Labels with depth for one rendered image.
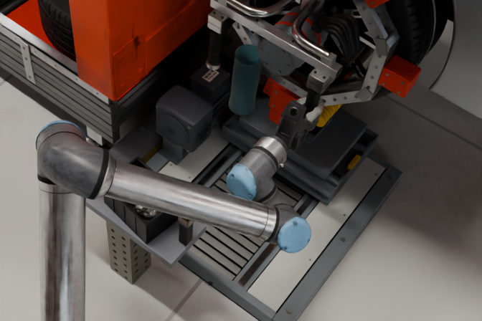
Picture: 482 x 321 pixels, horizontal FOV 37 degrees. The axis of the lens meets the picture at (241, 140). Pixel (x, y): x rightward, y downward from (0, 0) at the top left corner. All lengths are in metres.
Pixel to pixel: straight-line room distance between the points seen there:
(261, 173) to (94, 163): 0.47
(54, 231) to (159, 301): 0.88
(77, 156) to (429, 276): 1.59
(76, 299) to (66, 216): 0.23
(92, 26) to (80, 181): 0.72
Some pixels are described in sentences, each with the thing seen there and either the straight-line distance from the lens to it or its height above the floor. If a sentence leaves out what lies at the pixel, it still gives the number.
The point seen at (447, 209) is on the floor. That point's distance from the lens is 2.98.
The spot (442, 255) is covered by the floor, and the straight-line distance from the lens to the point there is 2.86.
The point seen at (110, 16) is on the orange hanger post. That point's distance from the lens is 2.12.
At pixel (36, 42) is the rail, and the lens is 2.78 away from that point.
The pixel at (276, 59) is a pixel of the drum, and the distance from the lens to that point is 2.10.
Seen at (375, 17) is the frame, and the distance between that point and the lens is 2.02.
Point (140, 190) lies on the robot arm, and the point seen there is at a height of 0.98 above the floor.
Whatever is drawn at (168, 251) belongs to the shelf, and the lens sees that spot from 2.16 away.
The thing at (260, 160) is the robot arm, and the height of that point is 0.85.
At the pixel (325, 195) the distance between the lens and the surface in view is 2.69.
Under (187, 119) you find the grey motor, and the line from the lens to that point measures 2.49.
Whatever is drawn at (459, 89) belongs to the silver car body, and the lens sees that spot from 2.22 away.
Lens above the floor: 2.35
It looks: 53 degrees down
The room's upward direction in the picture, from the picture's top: 9 degrees clockwise
